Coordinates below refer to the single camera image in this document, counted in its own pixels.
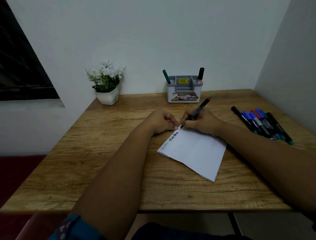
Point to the person's left hand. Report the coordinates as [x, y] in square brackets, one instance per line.
[158, 122]

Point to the person's right hand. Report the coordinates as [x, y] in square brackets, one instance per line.
[205, 121]

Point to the person's left fingers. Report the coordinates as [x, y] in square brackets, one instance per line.
[172, 122]

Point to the person's right fingers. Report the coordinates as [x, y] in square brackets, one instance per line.
[188, 120]

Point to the black marker with red end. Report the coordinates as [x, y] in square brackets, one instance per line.
[203, 104]

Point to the white paper sheet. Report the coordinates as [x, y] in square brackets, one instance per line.
[195, 153]

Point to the person's right forearm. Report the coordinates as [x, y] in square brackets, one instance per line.
[266, 158]

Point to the person's left forearm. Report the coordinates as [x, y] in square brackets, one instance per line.
[116, 178]

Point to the grey white pen holder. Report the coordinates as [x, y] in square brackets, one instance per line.
[184, 91]

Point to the green marker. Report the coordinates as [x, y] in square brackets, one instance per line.
[166, 76]

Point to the black capped white marker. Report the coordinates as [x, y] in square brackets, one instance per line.
[201, 73]

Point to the pile of coloured markers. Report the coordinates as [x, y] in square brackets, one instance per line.
[261, 123]

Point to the white flowers in white pot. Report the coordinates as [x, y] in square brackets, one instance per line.
[106, 84]

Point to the dark trousers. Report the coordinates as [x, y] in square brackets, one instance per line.
[177, 233]

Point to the dark table leg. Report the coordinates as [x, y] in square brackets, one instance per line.
[235, 223]

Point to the blue sleeve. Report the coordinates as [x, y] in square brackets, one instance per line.
[74, 228]

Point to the dark window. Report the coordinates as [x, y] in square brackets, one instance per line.
[19, 61]

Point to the red sofa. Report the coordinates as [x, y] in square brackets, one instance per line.
[14, 183]

